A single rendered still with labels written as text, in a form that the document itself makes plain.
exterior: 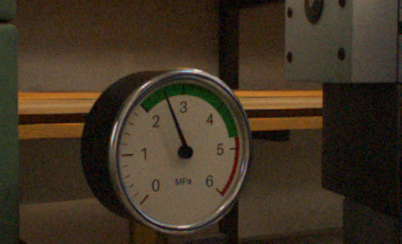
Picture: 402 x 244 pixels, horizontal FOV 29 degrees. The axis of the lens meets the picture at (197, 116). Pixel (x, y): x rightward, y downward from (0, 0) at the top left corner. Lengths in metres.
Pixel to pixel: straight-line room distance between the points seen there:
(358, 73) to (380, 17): 0.04
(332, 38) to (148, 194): 0.29
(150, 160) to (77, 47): 2.64
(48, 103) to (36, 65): 0.51
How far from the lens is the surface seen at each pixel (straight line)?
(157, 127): 0.29
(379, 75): 0.53
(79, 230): 0.35
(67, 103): 2.39
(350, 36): 0.53
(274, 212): 3.35
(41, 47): 2.88
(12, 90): 0.33
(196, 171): 0.30
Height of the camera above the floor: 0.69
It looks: 3 degrees down
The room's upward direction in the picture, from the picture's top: straight up
